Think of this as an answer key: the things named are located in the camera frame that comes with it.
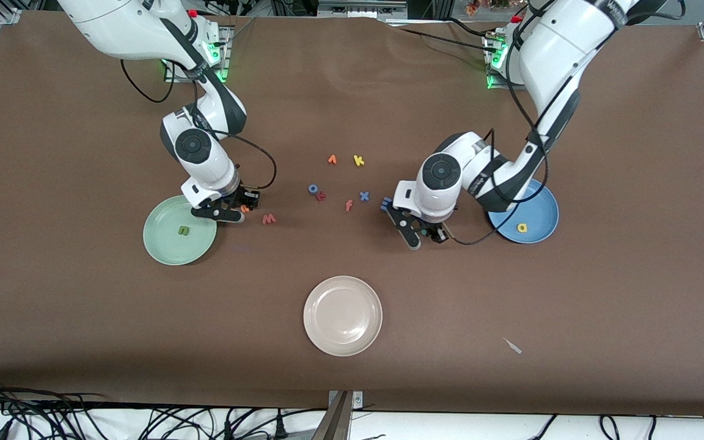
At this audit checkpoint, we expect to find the brown table cover sheet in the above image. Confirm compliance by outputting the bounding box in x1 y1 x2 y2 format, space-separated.
0 11 704 416

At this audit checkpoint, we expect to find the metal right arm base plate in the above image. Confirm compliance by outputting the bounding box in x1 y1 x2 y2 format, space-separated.
164 24 232 84

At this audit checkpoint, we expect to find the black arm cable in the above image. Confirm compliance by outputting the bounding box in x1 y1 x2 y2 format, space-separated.
120 55 278 191
447 0 551 246

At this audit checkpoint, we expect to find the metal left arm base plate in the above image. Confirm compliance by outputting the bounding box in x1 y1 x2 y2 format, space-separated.
484 34 527 92

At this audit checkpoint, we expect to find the black cable tangle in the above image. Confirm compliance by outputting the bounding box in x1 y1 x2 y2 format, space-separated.
0 376 328 440

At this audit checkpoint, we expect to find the blue plate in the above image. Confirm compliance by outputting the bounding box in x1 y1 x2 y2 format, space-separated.
486 179 560 244

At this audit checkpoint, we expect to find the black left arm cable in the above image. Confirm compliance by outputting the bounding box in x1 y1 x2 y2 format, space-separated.
447 0 551 246

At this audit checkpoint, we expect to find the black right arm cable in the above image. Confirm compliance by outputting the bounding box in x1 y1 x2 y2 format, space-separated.
120 55 278 191

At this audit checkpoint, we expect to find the beige plate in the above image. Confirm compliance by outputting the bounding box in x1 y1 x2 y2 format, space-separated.
303 276 383 357

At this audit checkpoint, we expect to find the silver background rail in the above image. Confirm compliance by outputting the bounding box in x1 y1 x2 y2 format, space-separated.
318 0 408 18

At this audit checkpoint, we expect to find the green plate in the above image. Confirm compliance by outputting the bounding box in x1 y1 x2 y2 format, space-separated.
143 195 219 266

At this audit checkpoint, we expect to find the black cable on table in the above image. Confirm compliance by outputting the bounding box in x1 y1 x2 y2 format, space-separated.
389 21 499 65

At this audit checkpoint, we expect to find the metal table edge bracket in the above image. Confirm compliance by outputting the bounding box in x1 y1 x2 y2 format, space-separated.
312 390 365 440

